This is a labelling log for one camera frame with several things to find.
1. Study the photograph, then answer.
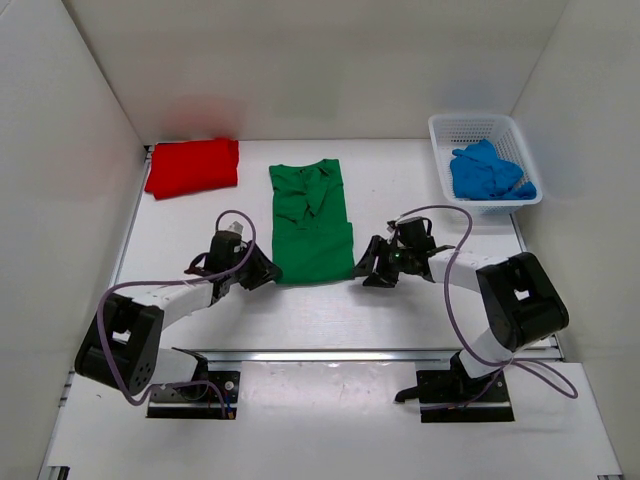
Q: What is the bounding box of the white plastic basket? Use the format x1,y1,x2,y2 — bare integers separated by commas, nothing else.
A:
429,113,543,215

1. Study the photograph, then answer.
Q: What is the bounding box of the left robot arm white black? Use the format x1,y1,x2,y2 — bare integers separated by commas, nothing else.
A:
74,230,282,404

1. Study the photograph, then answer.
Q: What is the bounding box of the aluminium rail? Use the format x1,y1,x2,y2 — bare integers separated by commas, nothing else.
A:
195,349,456,363
92,144,154,346

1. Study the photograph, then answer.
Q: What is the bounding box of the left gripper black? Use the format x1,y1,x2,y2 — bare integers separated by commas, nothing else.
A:
228,238,282,290

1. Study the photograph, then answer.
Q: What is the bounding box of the folded red t shirt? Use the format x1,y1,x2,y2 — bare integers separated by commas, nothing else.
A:
144,138,239,200

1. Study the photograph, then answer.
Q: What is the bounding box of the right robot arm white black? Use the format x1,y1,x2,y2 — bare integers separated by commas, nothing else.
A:
353,217,569,401

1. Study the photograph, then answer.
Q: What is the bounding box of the green t shirt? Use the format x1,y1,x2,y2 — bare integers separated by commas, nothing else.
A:
269,159,354,286

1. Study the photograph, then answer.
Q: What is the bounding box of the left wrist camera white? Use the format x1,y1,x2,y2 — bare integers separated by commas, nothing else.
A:
226,221,244,236

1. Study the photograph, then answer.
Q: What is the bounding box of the blue t shirt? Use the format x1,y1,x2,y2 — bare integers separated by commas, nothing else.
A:
449,139,537,201

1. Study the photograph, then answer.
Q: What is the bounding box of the aluminium rail left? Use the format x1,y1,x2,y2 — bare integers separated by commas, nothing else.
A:
92,144,154,346

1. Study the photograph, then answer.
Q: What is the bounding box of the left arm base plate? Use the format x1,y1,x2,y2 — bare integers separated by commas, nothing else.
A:
146,369,241,421

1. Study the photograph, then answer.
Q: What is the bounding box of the aluminium rail front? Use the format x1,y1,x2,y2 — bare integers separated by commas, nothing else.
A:
195,349,456,363

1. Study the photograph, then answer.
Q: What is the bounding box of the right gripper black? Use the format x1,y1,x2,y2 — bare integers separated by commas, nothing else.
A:
349,236,414,288

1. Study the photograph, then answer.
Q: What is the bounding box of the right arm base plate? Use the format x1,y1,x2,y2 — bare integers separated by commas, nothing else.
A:
394,353,515,423

